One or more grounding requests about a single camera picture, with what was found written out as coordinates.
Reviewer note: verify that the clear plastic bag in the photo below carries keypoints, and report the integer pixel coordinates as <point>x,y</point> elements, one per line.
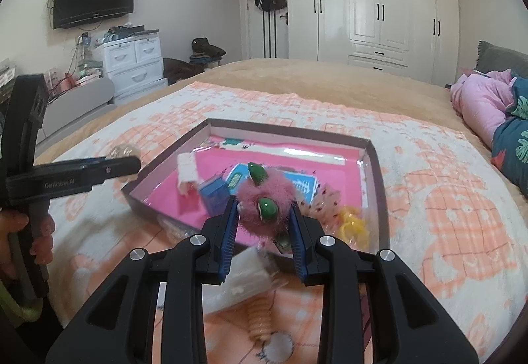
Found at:
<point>247,281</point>

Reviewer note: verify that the beige bed sheet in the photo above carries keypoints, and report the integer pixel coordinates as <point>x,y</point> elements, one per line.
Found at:
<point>330,79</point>

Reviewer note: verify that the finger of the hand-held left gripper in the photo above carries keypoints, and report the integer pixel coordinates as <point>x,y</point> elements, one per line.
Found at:
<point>115,170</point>

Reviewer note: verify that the pile of small household things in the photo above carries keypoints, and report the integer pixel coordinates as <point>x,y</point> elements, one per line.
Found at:
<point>123,33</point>

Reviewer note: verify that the grey padded bench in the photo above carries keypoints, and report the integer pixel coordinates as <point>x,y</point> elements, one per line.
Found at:
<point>78,104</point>

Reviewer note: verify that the dark blue floral quilt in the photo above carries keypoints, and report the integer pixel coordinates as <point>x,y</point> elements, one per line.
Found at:
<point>511,149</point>

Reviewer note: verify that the white drawer cabinet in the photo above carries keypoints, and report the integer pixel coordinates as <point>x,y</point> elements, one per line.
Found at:
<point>132,66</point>

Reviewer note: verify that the white claw hair clip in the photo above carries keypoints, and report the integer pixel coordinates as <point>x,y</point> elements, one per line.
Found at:
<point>187,172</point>

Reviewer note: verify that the grey cardboard box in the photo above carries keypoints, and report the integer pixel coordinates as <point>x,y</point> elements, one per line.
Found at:
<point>373,190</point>

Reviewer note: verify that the person's left hand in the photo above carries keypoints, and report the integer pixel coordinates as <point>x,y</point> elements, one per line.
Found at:
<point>43,242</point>

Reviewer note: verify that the dotted mesh hair bow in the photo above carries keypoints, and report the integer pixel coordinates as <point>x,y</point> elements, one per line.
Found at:
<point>326,201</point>

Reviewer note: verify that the clear bag of yellow jewelry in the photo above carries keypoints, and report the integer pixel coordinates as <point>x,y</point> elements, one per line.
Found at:
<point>350,221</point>

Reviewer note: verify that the brown clothing pile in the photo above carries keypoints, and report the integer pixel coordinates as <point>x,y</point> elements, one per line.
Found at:
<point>181,69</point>

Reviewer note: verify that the black hat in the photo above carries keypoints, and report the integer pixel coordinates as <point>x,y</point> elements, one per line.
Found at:
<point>206,48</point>

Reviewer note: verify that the white and orange printed blanket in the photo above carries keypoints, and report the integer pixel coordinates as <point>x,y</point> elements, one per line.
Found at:
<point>433,203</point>

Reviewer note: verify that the grey headboard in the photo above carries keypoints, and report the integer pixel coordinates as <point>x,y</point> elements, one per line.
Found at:
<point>499,56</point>

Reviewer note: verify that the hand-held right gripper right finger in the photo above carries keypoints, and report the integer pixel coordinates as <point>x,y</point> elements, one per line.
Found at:
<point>298,248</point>

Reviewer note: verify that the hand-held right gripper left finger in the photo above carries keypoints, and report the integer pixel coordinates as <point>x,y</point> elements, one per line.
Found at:
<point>229,240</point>

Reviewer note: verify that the pink quilt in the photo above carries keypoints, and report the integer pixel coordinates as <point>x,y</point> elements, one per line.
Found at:
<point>478,108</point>

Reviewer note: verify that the white door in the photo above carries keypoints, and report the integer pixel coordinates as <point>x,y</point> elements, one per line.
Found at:
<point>278,38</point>

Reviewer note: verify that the small blue box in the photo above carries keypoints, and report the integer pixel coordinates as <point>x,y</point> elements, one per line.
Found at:
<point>214,194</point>

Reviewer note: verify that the peach ribbed hair clip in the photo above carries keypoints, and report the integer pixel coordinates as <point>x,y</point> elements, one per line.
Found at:
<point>260,318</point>

